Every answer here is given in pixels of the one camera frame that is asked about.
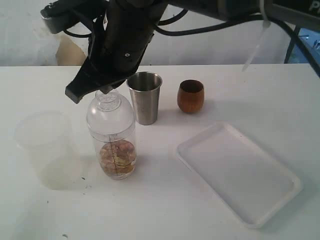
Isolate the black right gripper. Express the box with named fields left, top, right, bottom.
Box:
left=65, top=0, right=167, bottom=104

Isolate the clear plastic shaker lid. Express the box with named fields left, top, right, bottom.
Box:
left=86, top=90, right=136, bottom=142

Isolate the stainless steel tumbler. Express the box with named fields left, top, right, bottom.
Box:
left=126, top=71, right=163, bottom=126

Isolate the clear plastic shaker cup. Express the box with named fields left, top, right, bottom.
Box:
left=92, top=130, right=137, bottom=180

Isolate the small brown wooden cup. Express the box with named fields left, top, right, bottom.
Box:
left=177, top=79, right=205, bottom=114

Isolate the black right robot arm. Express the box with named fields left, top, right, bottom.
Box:
left=65, top=0, right=320, bottom=103

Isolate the translucent white plastic container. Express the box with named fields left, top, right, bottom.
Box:
left=14, top=111, right=82, bottom=190

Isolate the white rectangular plastic tray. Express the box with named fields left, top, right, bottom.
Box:
left=176, top=122, right=303, bottom=229

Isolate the white zip tie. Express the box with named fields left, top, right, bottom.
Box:
left=242, top=0, right=271, bottom=72

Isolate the dark metal frame post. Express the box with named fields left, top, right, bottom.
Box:
left=284, top=26, right=301, bottom=64

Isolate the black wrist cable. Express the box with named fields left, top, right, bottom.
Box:
left=62, top=12, right=320, bottom=78

